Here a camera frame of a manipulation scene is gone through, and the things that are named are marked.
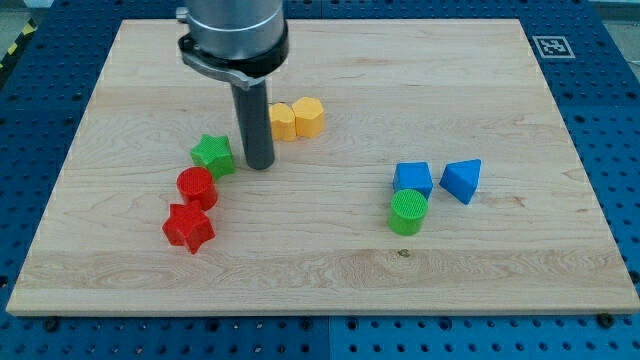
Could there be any blue triangle block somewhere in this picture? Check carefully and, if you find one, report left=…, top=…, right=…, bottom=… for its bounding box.
left=439, top=159, right=482, bottom=205

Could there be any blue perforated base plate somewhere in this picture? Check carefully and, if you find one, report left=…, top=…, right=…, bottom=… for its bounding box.
left=1, top=0, right=639, bottom=359

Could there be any green cylinder block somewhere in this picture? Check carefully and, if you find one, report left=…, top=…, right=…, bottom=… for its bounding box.
left=388, top=189, right=428, bottom=236

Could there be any blue cube block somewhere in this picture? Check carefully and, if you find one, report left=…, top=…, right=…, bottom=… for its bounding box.
left=392, top=161, right=433, bottom=199

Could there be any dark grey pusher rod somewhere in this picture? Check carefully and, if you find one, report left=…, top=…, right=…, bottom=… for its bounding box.
left=231, top=79, right=275, bottom=170

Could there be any wooden board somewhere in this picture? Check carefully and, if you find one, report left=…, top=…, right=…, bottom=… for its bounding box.
left=7, top=19, right=639, bottom=317

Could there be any green star block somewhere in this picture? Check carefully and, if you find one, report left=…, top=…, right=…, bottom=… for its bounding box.
left=190, top=134, right=235, bottom=180

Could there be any yellow half-round block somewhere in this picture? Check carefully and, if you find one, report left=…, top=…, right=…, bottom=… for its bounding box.
left=269, top=103, right=297, bottom=141

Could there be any yellow hexagon block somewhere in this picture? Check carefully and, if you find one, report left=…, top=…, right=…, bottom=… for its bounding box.
left=292, top=97, right=325, bottom=138

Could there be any red star block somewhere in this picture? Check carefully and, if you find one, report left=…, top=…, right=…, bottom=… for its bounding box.
left=162, top=200, right=216, bottom=254

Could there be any white fiducial marker tag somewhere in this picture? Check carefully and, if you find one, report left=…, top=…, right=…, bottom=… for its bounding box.
left=533, top=35, right=575, bottom=59

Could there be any red cylinder block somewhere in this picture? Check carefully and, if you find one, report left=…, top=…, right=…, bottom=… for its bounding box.
left=176, top=166, right=218, bottom=211

